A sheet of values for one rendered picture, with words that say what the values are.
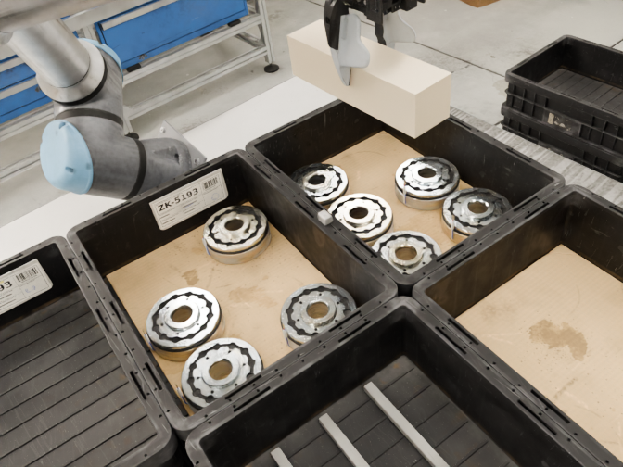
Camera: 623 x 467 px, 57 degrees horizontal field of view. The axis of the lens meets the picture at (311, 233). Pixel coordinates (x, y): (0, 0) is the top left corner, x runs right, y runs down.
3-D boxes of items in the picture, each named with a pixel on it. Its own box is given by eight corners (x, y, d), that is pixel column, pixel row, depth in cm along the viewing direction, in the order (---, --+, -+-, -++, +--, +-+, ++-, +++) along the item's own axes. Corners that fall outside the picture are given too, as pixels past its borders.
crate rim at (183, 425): (69, 243, 85) (62, 231, 84) (243, 157, 96) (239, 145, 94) (184, 448, 60) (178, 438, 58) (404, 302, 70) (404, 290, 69)
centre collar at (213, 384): (196, 367, 73) (194, 364, 72) (231, 348, 74) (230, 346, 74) (210, 397, 69) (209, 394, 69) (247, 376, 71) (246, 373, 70)
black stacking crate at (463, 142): (255, 200, 102) (242, 148, 94) (385, 132, 112) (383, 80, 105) (405, 346, 77) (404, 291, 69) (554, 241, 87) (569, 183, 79)
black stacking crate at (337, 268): (95, 284, 92) (65, 233, 84) (253, 201, 102) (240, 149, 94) (208, 485, 67) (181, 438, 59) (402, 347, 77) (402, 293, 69)
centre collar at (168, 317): (158, 317, 79) (157, 314, 79) (188, 296, 81) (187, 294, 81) (176, 337, 76) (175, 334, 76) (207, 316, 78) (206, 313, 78)
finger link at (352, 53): (354, 101, 69) (367, 22, 64) (323, 84, 73) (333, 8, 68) (373, 97, 71) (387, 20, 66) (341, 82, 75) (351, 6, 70)
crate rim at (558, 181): (243, 157, 96) (240, 145, 94) (383, 88, 106) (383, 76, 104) (404, 302, 70) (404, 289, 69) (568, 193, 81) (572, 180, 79)
